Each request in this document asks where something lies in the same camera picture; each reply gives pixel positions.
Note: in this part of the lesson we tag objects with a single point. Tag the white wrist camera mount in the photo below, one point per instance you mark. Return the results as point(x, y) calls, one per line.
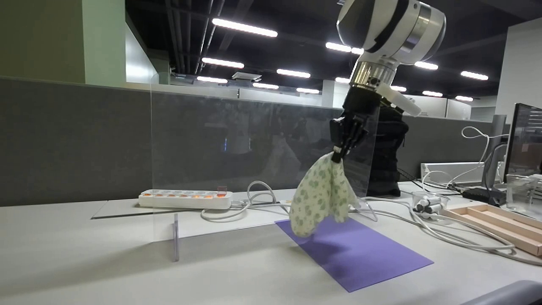
point(405, 103)

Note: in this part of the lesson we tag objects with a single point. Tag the wooden tray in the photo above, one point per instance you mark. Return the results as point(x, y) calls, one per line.
point(496, 223)

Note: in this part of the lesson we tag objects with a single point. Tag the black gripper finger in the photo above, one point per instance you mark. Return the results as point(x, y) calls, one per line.
point(352, 138)
point(338, 150)

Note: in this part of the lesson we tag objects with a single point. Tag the clear plastic bag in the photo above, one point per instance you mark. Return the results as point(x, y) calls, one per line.
point(525, 196)

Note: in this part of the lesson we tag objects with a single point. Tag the ceiling light strip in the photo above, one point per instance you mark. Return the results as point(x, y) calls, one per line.
point(244, 28)
point(474, 76)
point(264, 86)
point(293, 74)
point(340, 49)
point(222, 64)

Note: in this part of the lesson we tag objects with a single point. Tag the white power strip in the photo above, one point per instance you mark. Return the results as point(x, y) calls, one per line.
point(186, 199)

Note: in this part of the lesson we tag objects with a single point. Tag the black computer monitor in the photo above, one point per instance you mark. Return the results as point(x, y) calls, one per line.
point(525, 145)

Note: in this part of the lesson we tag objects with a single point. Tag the purple paper sheet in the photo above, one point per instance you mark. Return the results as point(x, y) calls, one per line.
point(355, 252)

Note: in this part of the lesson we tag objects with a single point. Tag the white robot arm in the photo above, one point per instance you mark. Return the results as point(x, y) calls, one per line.
point(394, 28)

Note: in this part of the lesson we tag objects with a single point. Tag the white dotted kitchen towel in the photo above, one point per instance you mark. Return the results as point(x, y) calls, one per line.
point(322, 196)

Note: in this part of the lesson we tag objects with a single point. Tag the grey office partition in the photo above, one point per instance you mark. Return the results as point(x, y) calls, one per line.
point(61, 142)

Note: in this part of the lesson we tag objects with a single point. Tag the clear acrylic screen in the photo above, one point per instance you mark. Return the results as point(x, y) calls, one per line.
point(225, 164)

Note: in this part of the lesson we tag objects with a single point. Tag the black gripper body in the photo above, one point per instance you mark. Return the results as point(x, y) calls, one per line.
point(352, 111)

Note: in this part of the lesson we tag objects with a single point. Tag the grey monitor stand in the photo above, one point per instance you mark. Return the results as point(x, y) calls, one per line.
point(493, 159)

